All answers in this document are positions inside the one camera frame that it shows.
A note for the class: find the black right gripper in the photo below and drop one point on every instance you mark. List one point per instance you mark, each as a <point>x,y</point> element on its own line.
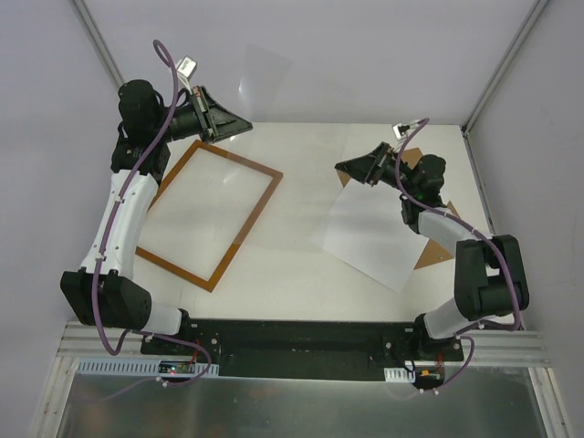
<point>379,164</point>

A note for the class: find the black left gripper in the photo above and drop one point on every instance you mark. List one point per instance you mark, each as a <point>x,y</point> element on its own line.
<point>203,114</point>

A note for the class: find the white photo paper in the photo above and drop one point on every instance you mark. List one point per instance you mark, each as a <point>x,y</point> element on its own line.
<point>364,229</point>

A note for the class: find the clear acrylic sheet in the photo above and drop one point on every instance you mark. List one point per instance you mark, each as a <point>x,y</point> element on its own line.
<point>263,74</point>

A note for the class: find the wooden picture frame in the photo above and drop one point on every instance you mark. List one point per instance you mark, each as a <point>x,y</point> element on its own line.
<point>204,210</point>

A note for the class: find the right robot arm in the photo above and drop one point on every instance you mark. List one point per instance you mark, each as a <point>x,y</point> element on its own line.
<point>490,283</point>

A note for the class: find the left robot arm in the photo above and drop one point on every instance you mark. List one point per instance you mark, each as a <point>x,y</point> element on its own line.
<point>101,292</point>

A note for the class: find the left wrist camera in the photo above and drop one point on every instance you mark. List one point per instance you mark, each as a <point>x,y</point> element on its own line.
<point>185,69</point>

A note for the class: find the left aluminium corner post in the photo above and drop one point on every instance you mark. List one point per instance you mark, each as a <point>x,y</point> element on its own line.
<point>91,28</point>

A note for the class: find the aluminium corner post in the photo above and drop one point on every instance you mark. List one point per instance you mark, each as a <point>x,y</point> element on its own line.
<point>520,38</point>
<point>91,28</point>

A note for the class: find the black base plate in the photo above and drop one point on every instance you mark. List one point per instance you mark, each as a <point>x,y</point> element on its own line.
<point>310,350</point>

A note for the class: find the right white cable duct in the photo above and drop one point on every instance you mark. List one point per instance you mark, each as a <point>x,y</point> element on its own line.
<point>399,375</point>

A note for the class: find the white cable duct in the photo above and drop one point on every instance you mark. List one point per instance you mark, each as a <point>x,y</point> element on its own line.
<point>146,368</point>
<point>399,375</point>

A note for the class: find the aluminium front rail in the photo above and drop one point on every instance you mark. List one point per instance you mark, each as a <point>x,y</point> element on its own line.
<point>491,348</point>

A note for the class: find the right aluminium corner post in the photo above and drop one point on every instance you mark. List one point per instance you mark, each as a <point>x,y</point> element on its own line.
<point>520,38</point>

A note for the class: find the left white cable duct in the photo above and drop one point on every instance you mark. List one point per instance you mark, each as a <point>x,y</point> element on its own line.
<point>146,368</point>

